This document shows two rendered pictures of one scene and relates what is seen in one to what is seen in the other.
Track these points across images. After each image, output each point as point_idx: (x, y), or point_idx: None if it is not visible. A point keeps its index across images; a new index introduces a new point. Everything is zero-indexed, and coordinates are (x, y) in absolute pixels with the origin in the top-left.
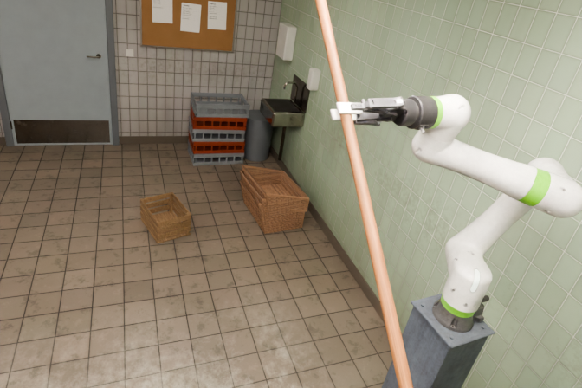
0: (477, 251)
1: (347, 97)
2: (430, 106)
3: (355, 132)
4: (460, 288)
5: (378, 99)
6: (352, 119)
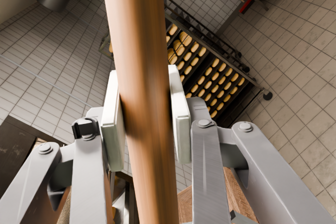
0: None
1: (122, 59)
2: None
3: (141, 198)
4: None
5: (11, 191)
6: (131, 156)
